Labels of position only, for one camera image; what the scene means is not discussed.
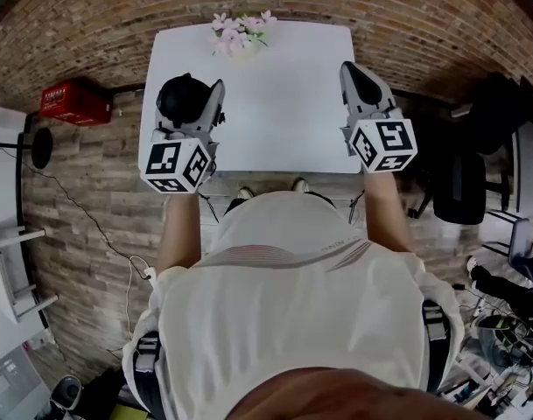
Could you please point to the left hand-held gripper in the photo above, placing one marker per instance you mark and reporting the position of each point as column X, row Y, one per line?
column 174, row 164

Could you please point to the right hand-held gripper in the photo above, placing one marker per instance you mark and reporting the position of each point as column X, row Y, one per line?
column 384, row 144

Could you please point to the person's right forearm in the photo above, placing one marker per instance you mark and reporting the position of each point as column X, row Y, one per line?
column 386, row 212

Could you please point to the person's left forearm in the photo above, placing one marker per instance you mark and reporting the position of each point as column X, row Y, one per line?
column 180, row 234

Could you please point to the white table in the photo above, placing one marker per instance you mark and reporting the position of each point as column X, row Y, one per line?
column 279, row 112

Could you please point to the person's left white shoe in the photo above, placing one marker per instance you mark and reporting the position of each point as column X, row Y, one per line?
column 245, row 193

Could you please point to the person's white shoe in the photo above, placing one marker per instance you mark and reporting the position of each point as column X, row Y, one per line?
column 245, row 193
column 301, row 185

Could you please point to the person's black shorts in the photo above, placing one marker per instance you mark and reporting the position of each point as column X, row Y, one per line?
column 231, row 206

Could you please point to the pink flower bouquet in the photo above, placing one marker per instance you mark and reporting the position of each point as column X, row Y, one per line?
column 242, row 33

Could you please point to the person's right white shoe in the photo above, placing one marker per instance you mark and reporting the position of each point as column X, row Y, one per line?
column 301, row 185

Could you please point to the red box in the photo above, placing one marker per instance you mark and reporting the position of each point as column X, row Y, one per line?
column 75, row 103

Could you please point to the black office chair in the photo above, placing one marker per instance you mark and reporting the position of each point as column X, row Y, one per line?
column 458, row 191

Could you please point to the black sofa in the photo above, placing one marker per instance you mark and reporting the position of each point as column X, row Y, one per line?
column 498, row 112

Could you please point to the black standing fan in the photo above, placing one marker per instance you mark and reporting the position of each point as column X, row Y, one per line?
column 42, row 147

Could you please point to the white power strip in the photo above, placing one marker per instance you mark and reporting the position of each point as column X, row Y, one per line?
column 150, row 274

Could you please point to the grey topped desk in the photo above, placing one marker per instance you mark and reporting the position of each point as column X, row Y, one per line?
column 530, row 169

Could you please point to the person's white shirt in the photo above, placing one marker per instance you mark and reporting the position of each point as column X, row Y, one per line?
column 270, row 322

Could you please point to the blue grey chair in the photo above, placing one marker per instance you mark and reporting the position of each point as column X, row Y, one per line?
column 521, row 243

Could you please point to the black tripod equipment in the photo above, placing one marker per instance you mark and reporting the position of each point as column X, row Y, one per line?
column 507, row 339

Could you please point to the grey round bin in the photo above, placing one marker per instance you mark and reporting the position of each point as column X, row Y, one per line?
column 66, row 392

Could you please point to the white cabinet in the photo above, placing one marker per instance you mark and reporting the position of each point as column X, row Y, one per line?
column 12, row 383

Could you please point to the white shelf frame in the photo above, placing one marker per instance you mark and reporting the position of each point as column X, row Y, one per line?
column 8, row 274

